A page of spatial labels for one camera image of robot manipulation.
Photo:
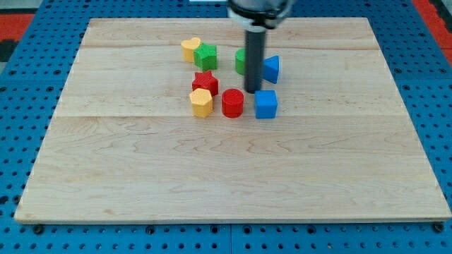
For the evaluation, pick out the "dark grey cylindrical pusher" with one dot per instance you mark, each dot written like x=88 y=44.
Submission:
x=255 y=43

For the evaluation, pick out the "green star block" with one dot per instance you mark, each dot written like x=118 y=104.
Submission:
x=205 y=57

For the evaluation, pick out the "red star block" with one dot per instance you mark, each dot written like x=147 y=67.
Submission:
x=206 y=80

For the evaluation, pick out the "green cylinder block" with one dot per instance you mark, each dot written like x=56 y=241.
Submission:
x=239 y=61

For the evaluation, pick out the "blue triangle block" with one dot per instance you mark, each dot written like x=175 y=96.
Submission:
x=271 y=69

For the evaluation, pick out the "blue cube block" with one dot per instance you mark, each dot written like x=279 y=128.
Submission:
x=266 y=104

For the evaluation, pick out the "red cylinder block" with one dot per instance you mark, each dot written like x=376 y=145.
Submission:
x=232 y=103

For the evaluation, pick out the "yellow heart block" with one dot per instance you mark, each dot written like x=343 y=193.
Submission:
x=188 y=48

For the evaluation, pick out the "yellow hexagon block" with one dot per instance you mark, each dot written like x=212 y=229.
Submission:
x=201 y=102

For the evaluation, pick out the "light wooden board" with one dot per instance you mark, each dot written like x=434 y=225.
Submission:
x=123 y=146

